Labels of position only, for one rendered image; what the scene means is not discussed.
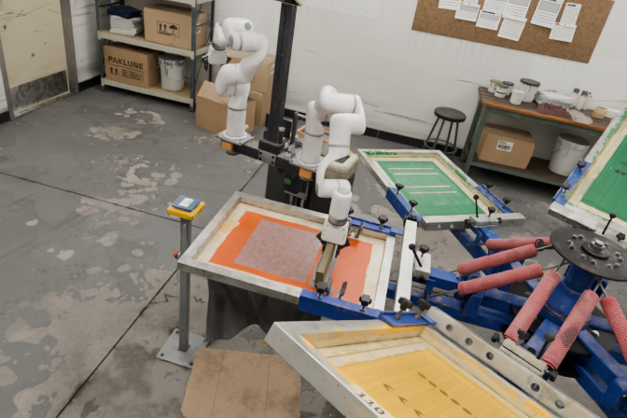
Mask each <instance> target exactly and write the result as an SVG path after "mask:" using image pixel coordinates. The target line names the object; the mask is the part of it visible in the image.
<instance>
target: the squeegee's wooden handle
mask: <svg viewBox="0 0 627 418"><path fill-rule="evenodd" d="M336 246H337V244H334V243H331V242H327V246H326V248H325V251H324V253H323V256H322V258H321V260H320V263H319V265H318V268H317V270H316V273H315V281H314V287H315V285H316V284H318V283H319V282H320V281H321V282H323V283H324V281H325V278H326V275H327V270H328V268H329V265H330V262H331V260H332V257H333V254H334V252H335V249H336Z"/></svg>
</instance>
